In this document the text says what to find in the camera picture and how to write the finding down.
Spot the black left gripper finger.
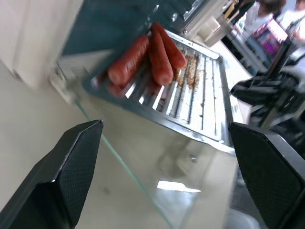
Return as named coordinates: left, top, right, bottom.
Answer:
left=229, top=76, right=282, bottom=107
left=228, top=121, right=305, bottom=229
left=0, top=119, right=104, bottom=229

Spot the silver ribbed baking tray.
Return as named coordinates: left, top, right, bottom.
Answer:
left=82, top=30, right=236, bottom=153

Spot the glass toaster oven door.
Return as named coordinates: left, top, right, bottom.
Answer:
left=71, top=95, right=260, bottom=229

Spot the red-brown sausage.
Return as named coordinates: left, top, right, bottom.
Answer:
left=107, top=35, right=150, bottom=86
left=147, top=22, right=174, bottom=86
left=159, top=28, right=187, bottom=69

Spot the pink printed box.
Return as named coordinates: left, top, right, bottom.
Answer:
left=252, top=18, right=289, bottom=56

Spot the white box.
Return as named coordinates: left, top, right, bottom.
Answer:
left=197, top=17, right=230, bottom=46

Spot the person in white shirt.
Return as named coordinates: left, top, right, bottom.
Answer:
left=242, top=0, right=277, bottom=39
left=277, top=0, right=305, bottom=48

